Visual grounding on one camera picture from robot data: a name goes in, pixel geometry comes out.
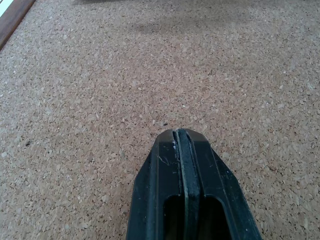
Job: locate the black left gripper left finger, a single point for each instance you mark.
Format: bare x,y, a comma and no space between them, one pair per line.
155,190

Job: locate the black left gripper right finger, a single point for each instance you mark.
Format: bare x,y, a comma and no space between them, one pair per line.
220,195

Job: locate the cork board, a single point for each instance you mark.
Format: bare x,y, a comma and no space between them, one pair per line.
100,87

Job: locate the brown wooden board frame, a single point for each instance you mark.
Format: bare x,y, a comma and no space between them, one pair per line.
12,18

